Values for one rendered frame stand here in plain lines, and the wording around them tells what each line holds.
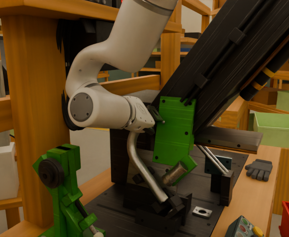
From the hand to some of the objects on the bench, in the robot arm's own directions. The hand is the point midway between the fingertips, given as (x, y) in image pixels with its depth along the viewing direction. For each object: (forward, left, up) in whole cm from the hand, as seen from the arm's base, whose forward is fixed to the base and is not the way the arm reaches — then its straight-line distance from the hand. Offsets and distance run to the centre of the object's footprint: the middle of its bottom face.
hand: (149, 117), depth 85 cm
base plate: (0, -14, -33) cm, 36 cm away
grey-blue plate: (-14, -25, -30) cm, 42 cm away
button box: (-32, 0, -34) cm, 47 cm away
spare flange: (-16, -9, -31) cm, 36 cm away
